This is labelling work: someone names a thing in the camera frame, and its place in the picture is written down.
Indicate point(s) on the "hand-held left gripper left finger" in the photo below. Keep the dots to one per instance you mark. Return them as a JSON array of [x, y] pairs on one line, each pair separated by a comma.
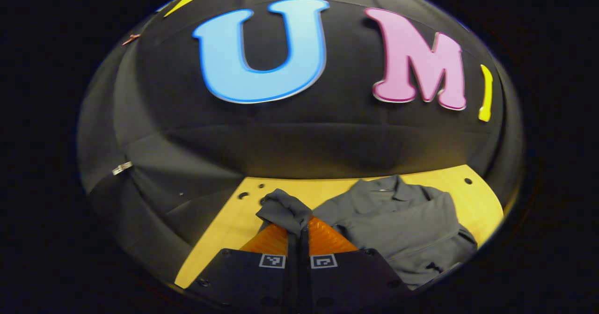
[[292, 276]]

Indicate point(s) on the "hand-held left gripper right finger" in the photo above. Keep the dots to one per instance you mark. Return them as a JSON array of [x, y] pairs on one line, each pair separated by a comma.
[[305, 281]]

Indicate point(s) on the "grey long-sleeved shirt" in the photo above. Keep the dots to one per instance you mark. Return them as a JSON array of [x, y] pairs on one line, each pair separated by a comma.
[[402, 230]]

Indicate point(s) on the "white clip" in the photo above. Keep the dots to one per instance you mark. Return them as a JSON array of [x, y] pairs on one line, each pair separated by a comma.
[[121, 168]]

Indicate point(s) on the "pink clip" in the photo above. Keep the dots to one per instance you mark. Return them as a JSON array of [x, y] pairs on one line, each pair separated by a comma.
[[131, 38]]

